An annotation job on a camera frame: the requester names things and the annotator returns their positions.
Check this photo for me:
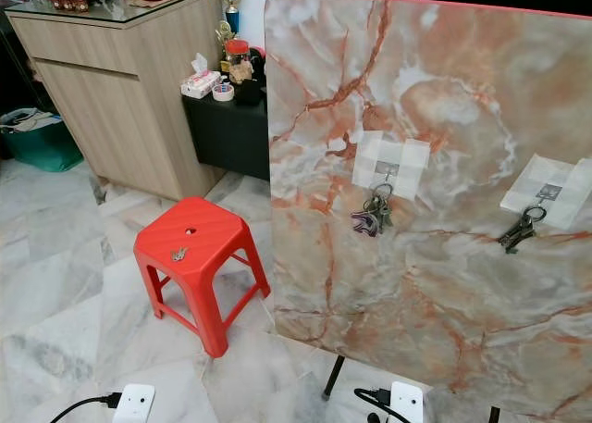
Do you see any clear adhesive hook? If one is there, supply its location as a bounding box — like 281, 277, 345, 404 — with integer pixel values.
536, 183, 564, 207
375, 161, 400, 186

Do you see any green storage bin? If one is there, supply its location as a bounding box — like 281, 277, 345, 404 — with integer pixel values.
0, 107, 85, 173

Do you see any light wooden cabinet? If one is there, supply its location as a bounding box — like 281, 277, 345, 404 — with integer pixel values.
4, 0, 228, 201

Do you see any red plastic stool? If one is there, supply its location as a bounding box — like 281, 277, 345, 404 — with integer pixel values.
134, 196, 271, 359

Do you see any white pink tissue box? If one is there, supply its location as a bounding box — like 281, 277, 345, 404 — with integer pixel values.
180, 54, 224, 101

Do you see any black low console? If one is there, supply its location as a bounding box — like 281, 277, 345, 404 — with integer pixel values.
182, 89, 272, 182

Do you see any white tape roll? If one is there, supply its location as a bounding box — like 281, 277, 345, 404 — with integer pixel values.
211, 81, 236, 103

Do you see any black wallet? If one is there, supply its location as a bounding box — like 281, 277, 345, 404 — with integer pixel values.
234, 79, 265, 107

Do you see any clear jar with red lid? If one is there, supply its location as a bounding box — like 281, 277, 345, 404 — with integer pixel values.
225, 38, 253, 84

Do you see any small gold trophy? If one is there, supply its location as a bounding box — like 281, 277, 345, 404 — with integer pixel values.
216, 21, 235, 61

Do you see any black plush with white face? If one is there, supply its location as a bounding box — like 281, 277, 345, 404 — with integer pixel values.
248, 47, 268, 84

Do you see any key bunch with purple tag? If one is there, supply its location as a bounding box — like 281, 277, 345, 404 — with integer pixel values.
350, 183, 396, 238

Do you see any white tape patch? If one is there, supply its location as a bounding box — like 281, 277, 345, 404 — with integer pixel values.
351, 131, 432, 203
499, 154, 592, 232

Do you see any orange marble pattern board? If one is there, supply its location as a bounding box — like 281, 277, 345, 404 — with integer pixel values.
264, 0, 592, 423

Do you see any dark brass key bunch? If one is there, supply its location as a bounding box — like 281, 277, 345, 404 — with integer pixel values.
497, 205, 549, 255

